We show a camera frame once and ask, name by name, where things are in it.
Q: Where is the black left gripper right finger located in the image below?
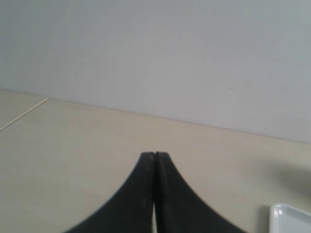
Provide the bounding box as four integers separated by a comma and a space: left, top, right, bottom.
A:
154, 152, 243, 233

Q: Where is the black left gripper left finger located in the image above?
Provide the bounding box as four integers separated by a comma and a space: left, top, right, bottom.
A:
67, 152, 155, 233

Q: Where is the white plastic tray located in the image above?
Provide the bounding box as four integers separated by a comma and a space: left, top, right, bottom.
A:
269, 203, 311, 233

